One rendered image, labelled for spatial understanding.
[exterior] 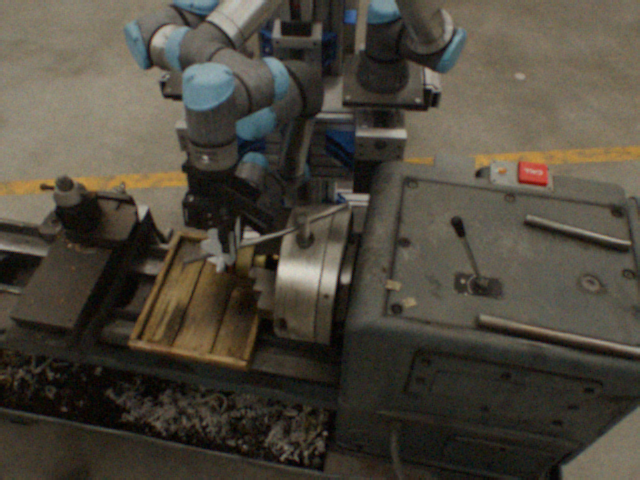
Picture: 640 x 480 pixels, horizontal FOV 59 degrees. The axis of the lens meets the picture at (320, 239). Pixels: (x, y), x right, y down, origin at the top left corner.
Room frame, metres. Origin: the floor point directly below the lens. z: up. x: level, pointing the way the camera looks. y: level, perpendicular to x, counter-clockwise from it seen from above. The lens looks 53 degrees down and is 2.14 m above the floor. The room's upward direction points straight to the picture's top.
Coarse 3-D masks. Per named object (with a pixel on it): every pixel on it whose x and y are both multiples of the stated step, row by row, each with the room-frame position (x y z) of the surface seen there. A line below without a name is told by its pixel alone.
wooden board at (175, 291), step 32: (160, 288) 0.79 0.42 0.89; (192, 288) 0.80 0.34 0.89; (224, 288) 0.80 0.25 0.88; (160, 320) 0.70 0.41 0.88; (192, 320) 0.70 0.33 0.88; (224, 320) 0.70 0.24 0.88; (256, 320) 0.69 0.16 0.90; (160, 352) 0.61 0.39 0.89; (192, 352) 0.60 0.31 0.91; (224, 352) 0.61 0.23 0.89
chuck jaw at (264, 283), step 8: (256, 272) 0.70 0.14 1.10; (264, 272) 0.70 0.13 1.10; (272, 272) 0.70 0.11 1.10; (256, 280) 0.68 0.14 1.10; (264, 280) 0.68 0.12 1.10; (272, 280) 0.68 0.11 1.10; (256, 288) 0.66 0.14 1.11; (264, 288) 0.66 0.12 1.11; (272, 288) 0.66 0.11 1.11; (256, 296) 0.65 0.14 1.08; (264, 296) 0.64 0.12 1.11; (272, 296) 0.64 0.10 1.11; (264, 304) 0.61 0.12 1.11; (272, 304) 0.61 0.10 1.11; (264, 312) 0.60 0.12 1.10; (272, 312) 0.60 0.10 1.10; (280, 320) 0.58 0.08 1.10
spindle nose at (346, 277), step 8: (352, 232) 0.77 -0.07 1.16; (360, 232) 0.78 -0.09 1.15; (352, 240) 0.73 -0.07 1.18; (360, 240) 0.76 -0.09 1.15; (352, 248) 0.71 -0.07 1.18; (344, 256) 0.69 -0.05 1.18; (352, 256) 0.69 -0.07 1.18; (344, 264) 0.67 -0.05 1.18; (352, 264) 0.67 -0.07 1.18; (344, 272) 0.66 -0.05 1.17; (352, 272) 0.66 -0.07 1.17; (344, 280) 0.64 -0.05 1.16; (352, 280) 0.65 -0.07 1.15; (344, 288) 0.63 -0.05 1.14; (344, 296) 0.62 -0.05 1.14; (344, 304) 0.61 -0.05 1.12; (336, 312) 0.61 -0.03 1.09; (344, 312) 0.60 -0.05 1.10; (336, 320) 0.61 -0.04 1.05; (344, 320) 0.60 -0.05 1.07
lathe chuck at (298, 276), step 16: (304, 208) 0.79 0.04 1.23; (320, 208) 0.79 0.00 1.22; (288, 224) 0.73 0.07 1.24; (320, 224) 0.73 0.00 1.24; (288, 240) 0.69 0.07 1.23; (320, 240) 0.69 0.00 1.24; (288, 256) 0.66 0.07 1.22; (304, 256) 0.66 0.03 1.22; (320, 256) 0.66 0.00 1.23; (288, 272) 0.63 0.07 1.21; (304, 272) 0.63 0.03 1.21; (320, 272) 0.63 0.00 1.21; (288, 288) 0.61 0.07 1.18; (304, 288) 0.61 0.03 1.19; (288, 304) 0.59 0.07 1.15; (304, 304) 0.59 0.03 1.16; (288, 320) 0.57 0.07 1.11; (304, 320) 0.57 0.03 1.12; (288, 336) 0.58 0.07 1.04; (304, 336) 0.56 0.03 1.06
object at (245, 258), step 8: (248, 248) 0.75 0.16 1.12; (240, 256) 0.73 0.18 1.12; (248, 256) 0.73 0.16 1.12; (256, 256) 0.74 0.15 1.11; (264, 256) 0.74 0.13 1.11; (232, 264) 0.72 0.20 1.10; (240, 264) 0.72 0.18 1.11; (248, 264) 0.72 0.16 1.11; (256, 264) 0.72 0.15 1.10; (264, 264) 0.72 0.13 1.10; (232, 272) 0.72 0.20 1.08; (240, 272) 0.71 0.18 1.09; (248, 272) 0.70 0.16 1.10
